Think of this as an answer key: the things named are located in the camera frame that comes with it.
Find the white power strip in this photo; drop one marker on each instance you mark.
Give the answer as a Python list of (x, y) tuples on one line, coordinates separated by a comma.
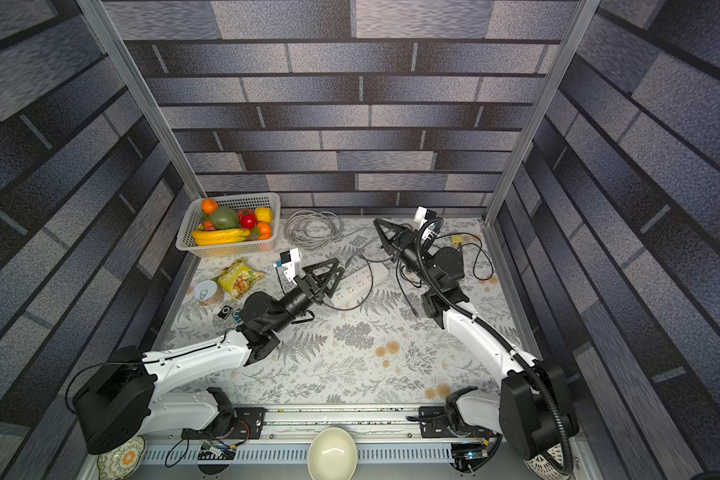
[(354, 288)]

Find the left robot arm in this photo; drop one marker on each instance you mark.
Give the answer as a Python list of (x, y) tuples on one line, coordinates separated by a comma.
[(135, 392)]

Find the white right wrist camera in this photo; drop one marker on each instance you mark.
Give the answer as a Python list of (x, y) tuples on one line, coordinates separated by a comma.
[(422, 215)]

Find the white plastic fruit basket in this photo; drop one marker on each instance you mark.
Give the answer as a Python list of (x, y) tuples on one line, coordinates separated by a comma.
[(262, 237)]

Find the cream ceramic bowl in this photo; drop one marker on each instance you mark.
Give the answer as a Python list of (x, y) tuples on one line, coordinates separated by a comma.
[(332, 455)]

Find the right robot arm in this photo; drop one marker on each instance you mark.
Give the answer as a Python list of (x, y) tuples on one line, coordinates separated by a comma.
[(534, 411)]

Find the green plastic mango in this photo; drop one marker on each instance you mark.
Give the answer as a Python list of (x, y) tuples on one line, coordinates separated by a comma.
[(224, 218)]

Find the yellow corn chips bag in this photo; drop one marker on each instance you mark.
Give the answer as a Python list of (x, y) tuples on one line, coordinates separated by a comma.
[(238, 278)]

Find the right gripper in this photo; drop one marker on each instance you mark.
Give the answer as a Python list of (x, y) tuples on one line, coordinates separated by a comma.
[(401, 240)]

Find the orange plastic tangerine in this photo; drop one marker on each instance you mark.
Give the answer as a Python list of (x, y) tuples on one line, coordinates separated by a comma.
[(208, 206)]

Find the pull-tab food can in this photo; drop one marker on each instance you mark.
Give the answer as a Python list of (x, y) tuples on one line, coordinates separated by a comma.
[(208, 293)]

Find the floral green dish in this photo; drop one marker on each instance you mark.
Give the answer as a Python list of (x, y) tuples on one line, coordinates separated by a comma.
[(121, 462)]

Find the white woven plate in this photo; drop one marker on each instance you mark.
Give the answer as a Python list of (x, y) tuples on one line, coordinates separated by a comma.
[(548, 465)]

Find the yellow plastic corn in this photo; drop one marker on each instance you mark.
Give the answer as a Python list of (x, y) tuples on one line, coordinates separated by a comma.
[(264, 214)]

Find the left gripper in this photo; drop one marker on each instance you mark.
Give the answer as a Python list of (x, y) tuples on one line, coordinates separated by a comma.
[(314, 289)]

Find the yellow plastic banana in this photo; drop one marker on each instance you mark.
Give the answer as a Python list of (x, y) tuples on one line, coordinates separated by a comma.
[(218, 237)]

